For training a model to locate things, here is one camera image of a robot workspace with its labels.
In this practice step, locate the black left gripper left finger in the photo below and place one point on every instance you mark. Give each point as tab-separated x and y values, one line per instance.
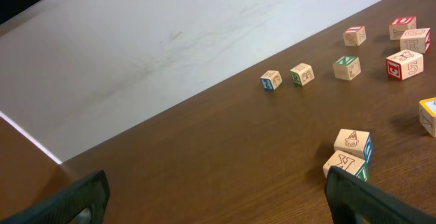
84	201

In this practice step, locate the wooden block red U top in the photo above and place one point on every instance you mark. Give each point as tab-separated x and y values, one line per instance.
400	25

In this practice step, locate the wooden block green N top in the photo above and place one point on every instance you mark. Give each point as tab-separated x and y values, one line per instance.
347	67

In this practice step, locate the wooden block green R side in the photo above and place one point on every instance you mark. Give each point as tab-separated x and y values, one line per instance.
302	74

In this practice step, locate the wooden block red I top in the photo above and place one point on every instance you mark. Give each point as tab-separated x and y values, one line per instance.
354	36

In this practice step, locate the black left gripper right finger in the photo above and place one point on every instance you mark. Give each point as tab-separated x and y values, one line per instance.
352	201

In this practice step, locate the wooden block number 5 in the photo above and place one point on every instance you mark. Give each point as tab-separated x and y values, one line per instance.
404	64

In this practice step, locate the wooden block E side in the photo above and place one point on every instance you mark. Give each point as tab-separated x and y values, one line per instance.
417	40

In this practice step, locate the wooden block yellow top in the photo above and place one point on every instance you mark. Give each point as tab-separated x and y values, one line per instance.
427	114

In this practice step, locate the wooden block green side X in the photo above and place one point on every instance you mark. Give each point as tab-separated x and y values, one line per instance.
351	164

